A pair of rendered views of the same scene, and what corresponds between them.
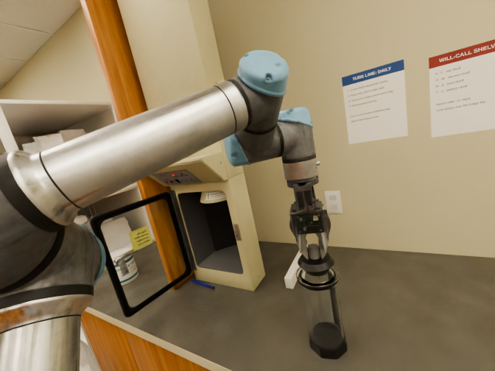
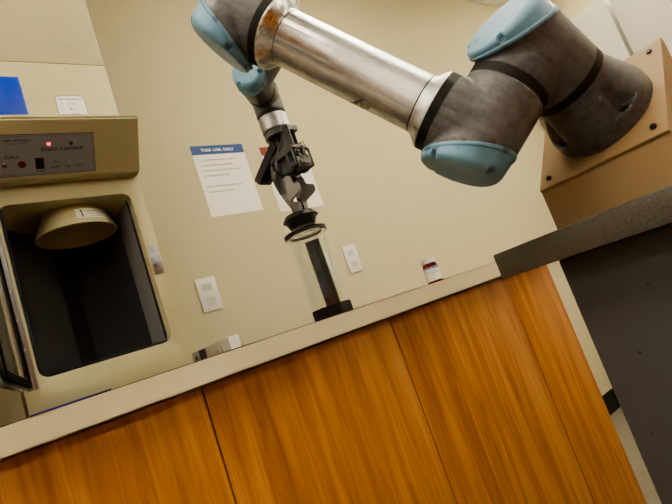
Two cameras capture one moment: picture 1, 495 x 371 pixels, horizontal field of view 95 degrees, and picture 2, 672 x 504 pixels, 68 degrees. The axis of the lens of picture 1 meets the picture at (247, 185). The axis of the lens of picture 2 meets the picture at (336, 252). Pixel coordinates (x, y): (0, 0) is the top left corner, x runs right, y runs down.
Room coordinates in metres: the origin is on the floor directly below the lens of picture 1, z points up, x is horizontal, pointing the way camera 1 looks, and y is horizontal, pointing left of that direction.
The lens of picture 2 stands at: (0.07, 0.99, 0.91)
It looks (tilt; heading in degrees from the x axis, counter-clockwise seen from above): 8 degrees up; 290
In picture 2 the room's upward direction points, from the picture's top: 20 degrees counter-clockwise
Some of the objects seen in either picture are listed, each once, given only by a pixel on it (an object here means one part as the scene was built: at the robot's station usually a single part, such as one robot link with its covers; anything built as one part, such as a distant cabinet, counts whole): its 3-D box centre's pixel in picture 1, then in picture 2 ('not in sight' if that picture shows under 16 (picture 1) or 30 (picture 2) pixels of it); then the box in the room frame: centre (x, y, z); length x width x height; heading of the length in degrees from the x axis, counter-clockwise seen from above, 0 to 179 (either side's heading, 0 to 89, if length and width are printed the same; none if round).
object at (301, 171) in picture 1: (301, 169); (276, 126); (0.51, -0.13, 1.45); 0.08 x 0.08 x 0.05
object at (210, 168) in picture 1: (182, 174); (60, 149); (0.84, 0.23, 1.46); 0.32 x 0.12 x 0.10; 58
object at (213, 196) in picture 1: (218, 190); (75, 225); (0.97, 0.13, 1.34); 0.18 x 0.18 x 0.05
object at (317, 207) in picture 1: (306, 204); (287, 153); (0.50, -0.12, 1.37); 0.09 x 0.08 x 0.12; 163
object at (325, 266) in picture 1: (314, 257); (299, 215); (0.53, -0.13, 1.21); 0.09 x 0.09 x 0.07
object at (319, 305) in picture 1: (322, 307); (318, 271); (0.53, -0.13, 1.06); 0.11 x 0.11 x 0.21
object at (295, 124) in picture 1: (294, 135); (265, 98); (0.51, -0.12, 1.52); 0.09 x 0.08 x 0.11; 103
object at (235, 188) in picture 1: (219, 193); (66, 237); (1.00, 0.13, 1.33); 0.32 x 0.25 x 0.77; 58
